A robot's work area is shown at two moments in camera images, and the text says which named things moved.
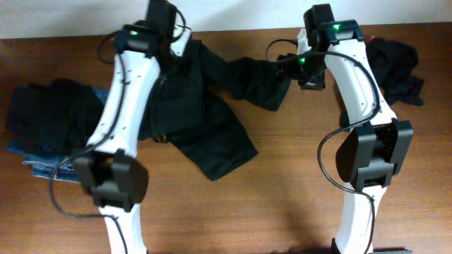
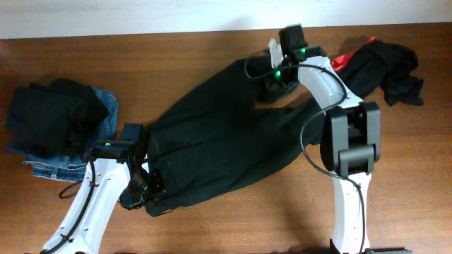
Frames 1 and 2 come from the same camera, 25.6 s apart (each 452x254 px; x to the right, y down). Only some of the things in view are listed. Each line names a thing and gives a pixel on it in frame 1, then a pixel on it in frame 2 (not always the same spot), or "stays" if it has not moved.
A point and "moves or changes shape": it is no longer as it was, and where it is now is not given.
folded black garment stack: x=56 y=118 stays
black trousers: x=188 y=107 moves or changes shape
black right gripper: x=284 y=67 to x=268 y=85
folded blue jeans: x=64 y=166 stays
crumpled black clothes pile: x=393 y=63 stays
